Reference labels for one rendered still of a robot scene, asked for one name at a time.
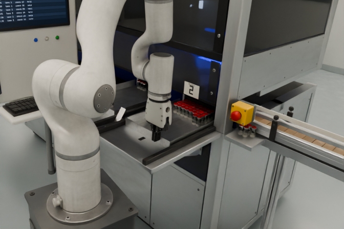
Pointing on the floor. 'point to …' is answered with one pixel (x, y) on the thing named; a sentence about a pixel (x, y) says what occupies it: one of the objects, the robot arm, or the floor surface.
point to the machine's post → (227, 91)
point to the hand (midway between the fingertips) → (156, 135)
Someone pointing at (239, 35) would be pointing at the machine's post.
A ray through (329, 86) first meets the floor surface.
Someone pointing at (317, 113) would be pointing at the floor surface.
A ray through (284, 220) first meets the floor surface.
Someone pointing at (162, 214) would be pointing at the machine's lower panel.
